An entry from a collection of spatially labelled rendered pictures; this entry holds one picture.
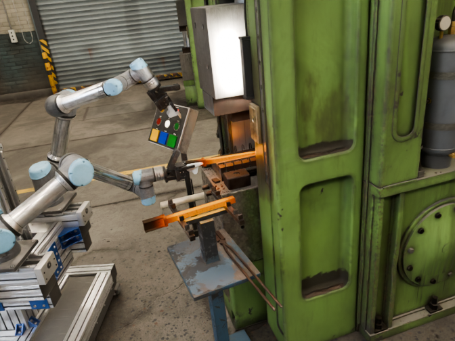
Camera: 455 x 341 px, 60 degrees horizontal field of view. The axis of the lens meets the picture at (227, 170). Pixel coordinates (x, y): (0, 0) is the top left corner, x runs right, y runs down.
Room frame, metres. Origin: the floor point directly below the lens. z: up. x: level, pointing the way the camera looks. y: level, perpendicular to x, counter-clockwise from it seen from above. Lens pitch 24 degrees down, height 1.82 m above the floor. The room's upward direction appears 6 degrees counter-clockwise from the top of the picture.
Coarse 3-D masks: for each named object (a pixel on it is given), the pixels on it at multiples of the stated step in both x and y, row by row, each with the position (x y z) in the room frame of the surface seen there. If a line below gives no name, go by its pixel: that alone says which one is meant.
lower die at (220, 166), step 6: (246, 150) 2.10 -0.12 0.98; (252, 150) 2.07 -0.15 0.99; (216, 156) 2.06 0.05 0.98; (246, 156) 1.96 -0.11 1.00; (252, 156) 1.96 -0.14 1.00; (222, 162) 1.92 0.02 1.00; (228, 162) 1.93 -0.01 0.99; (234, 162) 1.92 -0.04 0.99; (240, 162) 1.91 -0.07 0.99; (246, 162) 1.90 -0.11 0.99; (252, 162) 1.91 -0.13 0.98; (216, 168) 1.96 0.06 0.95; (222, 168) 1.87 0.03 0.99; (228, 168) 1.88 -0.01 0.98; (240, 168) 1.89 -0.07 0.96; (252, 174) 1.91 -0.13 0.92; (222, 180) 1.87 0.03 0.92
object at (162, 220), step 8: (216, 200) 1.49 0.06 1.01; (224, 200) 1.48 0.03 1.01; (232, 200) 1.49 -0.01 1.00; (192, 208) 1.44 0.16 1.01; (200, 208) 1.43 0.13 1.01; (208, 208) 1.45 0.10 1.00; (160, 216) 1.39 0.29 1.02; (168, 216) 1.40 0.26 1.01; (176, 216) 1.39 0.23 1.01; (184, 216) 1.41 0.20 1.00; (144, 224) 1.35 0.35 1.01; (152, 224) 1.36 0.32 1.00; (160, 224) 1.38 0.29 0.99
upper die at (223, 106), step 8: (208, 96) 1.95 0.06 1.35; (240, 96) 1.90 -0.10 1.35; (208, 104) 1.97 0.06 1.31; (216, 104) 1.87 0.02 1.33; (224, 104) 1.88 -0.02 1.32; (232, 104) 1.89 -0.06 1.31; (240, 104) 1.90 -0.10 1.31; (248, 104) 1.91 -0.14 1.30; (216, 112) 1.87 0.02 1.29; (224, 112) 1.88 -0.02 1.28; (232, 112) 1.89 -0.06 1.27
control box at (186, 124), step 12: (156, 108) 2.58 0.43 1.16; (180, 108) 2.40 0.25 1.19; (156, 120) 2.52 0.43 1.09; (180, 120) 2.35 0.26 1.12; (192, 120) 2.35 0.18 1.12; (168, 132) 2.39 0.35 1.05; (180, 132) 2.31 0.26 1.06; (192, 132) 2.34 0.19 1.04; (156, 144) 2.43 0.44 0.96; (180, 144) 2.27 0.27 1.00
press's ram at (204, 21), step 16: (192, 16) 2.07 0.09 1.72; (208, 16) 1.82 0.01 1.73; (224, 16) 1.84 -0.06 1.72; (240, 16) 1.86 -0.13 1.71; (208, 32) 1.82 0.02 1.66; (224, 32) 1.84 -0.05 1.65; (240, 32) 1.86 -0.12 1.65; (208, 48) 1.84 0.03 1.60; (224, 48) 1.84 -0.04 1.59; (208, 64) 1.88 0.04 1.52; (224, 64) 1.83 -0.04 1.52; (240, 64) 1.85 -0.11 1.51; (208, 80) 1.91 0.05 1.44; (224, 80) 1.83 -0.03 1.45; (240, 80) 1.85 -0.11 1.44; (224, 96) 1.83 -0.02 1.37
